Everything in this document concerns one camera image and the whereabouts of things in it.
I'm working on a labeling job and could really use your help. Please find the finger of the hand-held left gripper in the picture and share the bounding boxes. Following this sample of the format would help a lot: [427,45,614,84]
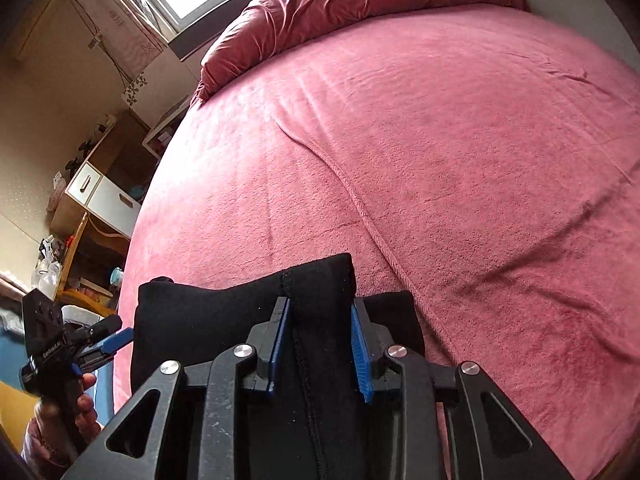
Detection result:
[75,327,135,377]
[75,314,124,343]

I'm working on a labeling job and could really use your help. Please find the floral curtain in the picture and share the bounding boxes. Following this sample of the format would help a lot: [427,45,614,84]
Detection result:
[65,0,177,111]

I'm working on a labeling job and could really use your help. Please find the person's left hand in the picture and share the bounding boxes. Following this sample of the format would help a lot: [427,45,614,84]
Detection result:
[32,374,105,456]

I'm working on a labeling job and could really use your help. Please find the white bedside shelf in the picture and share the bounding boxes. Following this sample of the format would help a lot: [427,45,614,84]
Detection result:
[142,95,194,162]

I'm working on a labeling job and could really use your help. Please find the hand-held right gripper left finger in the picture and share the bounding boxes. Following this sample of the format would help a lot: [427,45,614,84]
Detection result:
[60,296,292,480]

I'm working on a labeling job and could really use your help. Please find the black pants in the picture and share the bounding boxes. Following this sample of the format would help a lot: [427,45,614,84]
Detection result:
[131,253,426,480]

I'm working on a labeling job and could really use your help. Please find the white plastic bag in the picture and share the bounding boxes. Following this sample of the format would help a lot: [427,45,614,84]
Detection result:
[31,239,67,302]

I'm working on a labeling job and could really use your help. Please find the wooden cabinet with white drawers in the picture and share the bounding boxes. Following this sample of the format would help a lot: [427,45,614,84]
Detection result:
[50,110,162,306]

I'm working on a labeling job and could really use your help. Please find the grey plastic stool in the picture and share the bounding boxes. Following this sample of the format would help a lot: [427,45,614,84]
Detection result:
[60,302,117,322]

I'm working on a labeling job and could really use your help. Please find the pink bed sheet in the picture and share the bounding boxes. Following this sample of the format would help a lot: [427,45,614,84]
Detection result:
[112,2,640,480]

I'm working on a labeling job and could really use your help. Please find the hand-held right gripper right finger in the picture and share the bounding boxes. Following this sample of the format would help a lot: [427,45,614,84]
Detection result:
[350,300,577,480]

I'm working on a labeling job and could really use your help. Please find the person's left forearm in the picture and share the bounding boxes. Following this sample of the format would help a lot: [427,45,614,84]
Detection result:
[21,417,73,473]

